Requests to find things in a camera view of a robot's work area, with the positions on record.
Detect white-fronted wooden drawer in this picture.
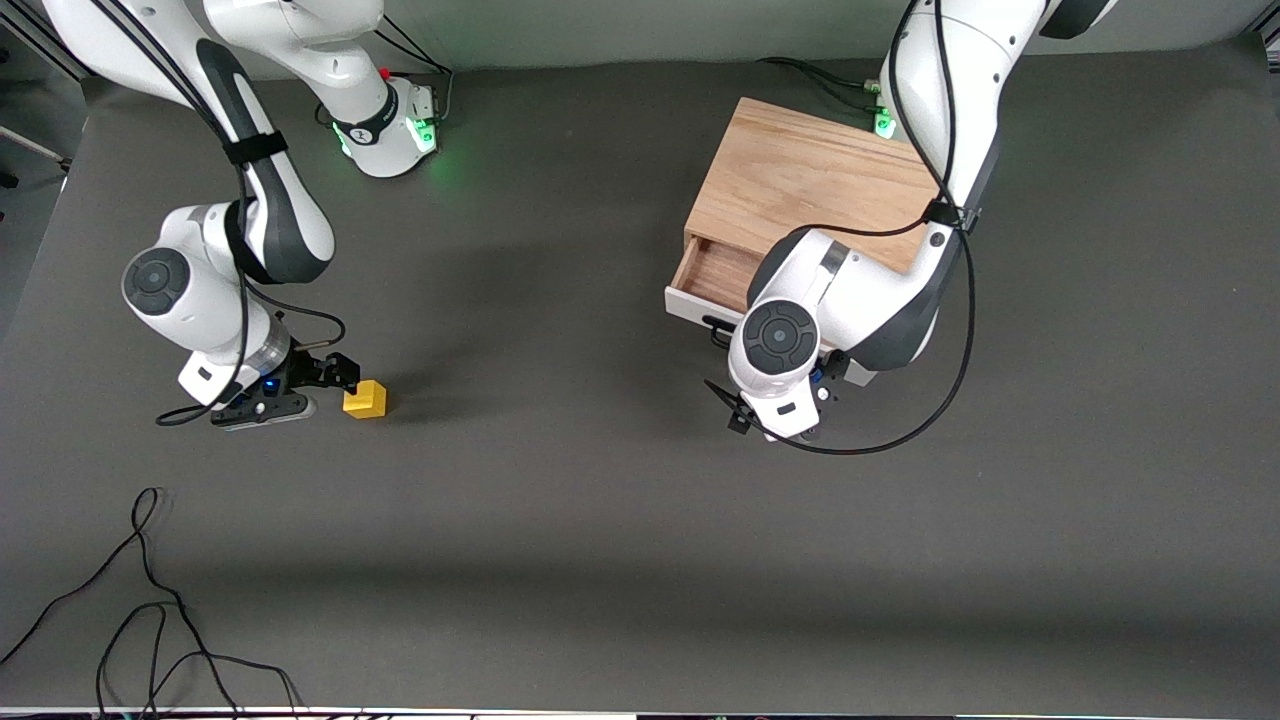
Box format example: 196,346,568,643
667,235,877,388

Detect wooden drawer cabinet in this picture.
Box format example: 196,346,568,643
685,97,946,276

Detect grey table mat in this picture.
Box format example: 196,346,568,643
0,40,1280,716

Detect thin metal rod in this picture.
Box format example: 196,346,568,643
0,125,71,173

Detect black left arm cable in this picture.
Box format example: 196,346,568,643
705,0,978,457

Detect thin black loose cable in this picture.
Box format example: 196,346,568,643
0,487,306,719

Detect black right arm base cables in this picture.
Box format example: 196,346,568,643
372,15,456,129

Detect black arm base cables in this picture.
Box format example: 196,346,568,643
757,57,886,111
372,15,456,129

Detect black left arm base cables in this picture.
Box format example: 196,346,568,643
757,57,886,111

